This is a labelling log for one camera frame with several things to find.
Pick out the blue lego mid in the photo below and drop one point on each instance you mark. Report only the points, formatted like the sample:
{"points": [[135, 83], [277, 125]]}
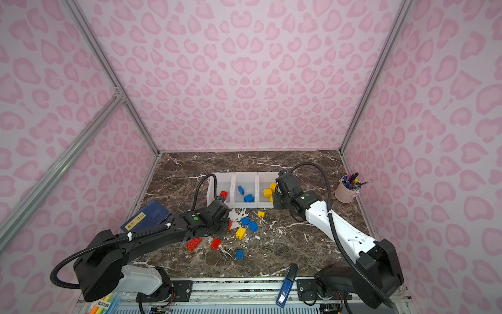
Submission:
{"points": [[241, 190]]}

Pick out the white bin middle compartment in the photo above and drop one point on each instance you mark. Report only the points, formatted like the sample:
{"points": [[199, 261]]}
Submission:
{"points": [[247, 181]]}

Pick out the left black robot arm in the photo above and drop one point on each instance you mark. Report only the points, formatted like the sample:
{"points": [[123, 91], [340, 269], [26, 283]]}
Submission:
{"points": [[104, 266]]}

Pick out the highlighter pen pack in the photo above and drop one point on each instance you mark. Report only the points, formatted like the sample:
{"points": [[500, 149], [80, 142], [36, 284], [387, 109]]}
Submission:
{"points": [[106, 305]]}

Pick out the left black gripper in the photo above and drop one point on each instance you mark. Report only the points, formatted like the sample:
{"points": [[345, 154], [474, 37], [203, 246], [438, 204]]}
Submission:
{"points": [[225, 224]]}

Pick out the blue lego front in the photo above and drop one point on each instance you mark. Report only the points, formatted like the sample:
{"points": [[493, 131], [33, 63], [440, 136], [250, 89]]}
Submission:
{"points": [[239, 254]]}

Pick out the blue lego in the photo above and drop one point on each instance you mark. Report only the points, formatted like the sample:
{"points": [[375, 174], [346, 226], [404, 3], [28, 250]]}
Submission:
{"points": [[253, 226], [239, 254], [245, 221], [249, 198]]}

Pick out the long red lego brick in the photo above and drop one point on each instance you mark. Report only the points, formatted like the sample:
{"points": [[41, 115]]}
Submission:
{"points": [[193, 243]]}

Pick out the white bin right compartment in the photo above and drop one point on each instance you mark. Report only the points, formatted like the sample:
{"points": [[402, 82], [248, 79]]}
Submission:
{"points": [[263, 181]]}

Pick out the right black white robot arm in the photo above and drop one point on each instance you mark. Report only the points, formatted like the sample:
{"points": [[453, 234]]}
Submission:
{"points": [[373, 273]]}

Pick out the blue stapler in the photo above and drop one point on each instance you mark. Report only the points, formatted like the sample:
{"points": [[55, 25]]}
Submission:
{"points": [[287, 285]]}

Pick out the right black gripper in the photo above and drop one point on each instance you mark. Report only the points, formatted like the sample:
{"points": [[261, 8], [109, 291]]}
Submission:
{"points": [[276, 201]]}

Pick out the pink pen cup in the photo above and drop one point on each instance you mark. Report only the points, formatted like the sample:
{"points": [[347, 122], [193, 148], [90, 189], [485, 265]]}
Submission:
{"points": [[349, 187]]}

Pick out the dark blue notebook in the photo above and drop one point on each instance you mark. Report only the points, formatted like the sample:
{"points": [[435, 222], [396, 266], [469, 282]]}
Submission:
{"points": [[153, 214]]}

